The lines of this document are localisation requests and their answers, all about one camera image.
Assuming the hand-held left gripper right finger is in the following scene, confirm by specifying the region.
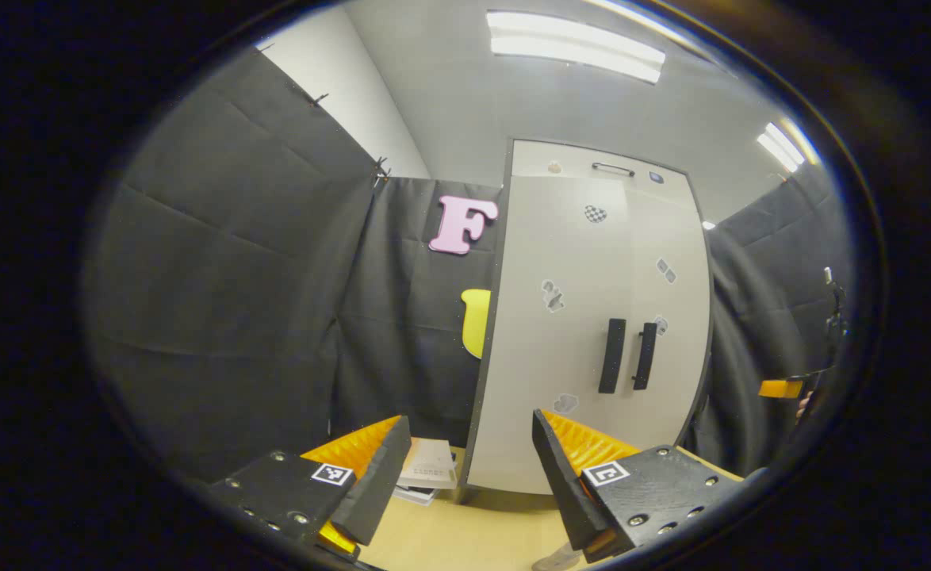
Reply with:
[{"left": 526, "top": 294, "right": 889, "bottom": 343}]
[{"left": 531, "top": 408, "right": 745, "bottom": 565}]

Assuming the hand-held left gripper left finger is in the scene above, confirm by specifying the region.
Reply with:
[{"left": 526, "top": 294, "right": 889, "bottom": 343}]
[{"left": 206, "top": 415, "right": 412, "bottom": 564}]

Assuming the grey cabinet door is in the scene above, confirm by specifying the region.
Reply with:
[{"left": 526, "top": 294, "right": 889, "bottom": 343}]
[
  {"left": 624, "top": 186, "right": 712, "bottom": 446},
  {"left": 465, "top": 174, "right": 633, "bottom": 496}
]

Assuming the grey cabinet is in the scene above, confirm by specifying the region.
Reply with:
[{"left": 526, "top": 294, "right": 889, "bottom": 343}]
[{"left": 454, "top": 136, "right": 717, "bottom": 505}]

